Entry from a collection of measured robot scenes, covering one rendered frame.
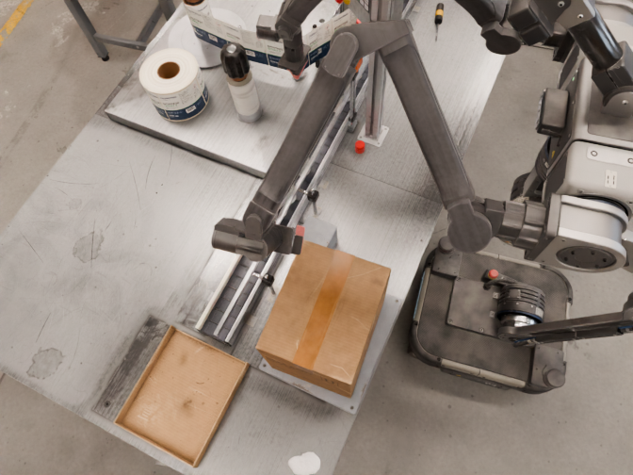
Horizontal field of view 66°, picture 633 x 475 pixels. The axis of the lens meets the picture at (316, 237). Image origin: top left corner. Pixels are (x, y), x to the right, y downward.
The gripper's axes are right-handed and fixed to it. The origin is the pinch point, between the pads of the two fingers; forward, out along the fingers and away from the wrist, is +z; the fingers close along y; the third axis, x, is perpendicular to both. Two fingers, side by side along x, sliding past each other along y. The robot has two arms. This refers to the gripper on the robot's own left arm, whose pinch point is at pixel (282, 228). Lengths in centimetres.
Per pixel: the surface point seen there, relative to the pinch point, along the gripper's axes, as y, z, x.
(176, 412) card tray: 21, -4, 58
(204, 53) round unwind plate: 58, 68, -41
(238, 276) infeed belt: 16.3, 18.7, 23.2
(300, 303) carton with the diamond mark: -8.7, -5.7, 15.7
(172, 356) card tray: 28, 5, 47
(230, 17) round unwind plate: 55, 81, -56
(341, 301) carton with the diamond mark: -18.3, -3.6, 13.5
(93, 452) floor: 80, 43, 130
